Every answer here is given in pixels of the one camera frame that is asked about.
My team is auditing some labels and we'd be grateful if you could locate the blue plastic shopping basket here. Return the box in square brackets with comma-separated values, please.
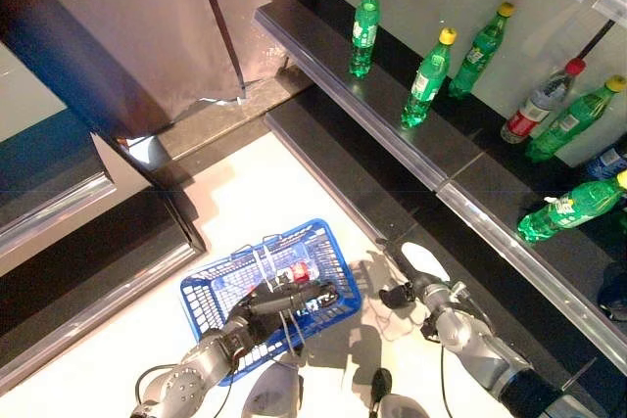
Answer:
[179, 217, 362, 388]

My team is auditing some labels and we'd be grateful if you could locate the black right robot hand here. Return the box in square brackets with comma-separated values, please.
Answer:
[379, 241, 452, 311]

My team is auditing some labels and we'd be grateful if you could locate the brown cover sheet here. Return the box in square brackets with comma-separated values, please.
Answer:
[19, 0, 322, 125]

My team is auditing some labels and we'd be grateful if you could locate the clear water bottle red cap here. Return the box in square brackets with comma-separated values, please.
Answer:
[500, 57, 588, 145]

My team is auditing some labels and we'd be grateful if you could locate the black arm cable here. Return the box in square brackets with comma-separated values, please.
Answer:
[438, 339, 455, 418]
[134, 363, 236, 418]

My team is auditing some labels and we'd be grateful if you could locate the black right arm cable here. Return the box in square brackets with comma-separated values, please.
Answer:
[438, 339, 455, 418]

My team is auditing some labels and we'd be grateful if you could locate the grey right robot leg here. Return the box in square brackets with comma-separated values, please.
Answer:
[366, 367, 432, 418]

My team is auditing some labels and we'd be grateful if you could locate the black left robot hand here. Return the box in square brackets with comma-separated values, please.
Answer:
[222, 284, 318, 347]

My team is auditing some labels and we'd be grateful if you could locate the clear water bottle pink cap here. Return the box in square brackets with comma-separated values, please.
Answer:
[273, 259, 324, 288]

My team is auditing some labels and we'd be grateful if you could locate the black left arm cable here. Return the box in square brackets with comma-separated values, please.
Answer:
[134, 363, 236, 418]

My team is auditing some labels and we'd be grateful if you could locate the dark display counter chrome trim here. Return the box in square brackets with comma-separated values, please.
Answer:
[0, 40, 207, 393]

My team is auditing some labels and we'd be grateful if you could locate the green soda bottle yellow cap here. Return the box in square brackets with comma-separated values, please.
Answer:
[400, 27, 458, 129]
[516, 170, 627, 245]
[447, 1, 516, 100]
[524, 74, 627, 163]
[347, 0, 382, 80]

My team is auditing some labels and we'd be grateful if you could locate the black right arm cable tie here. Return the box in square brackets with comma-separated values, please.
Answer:
[561, 356, 598, 390]

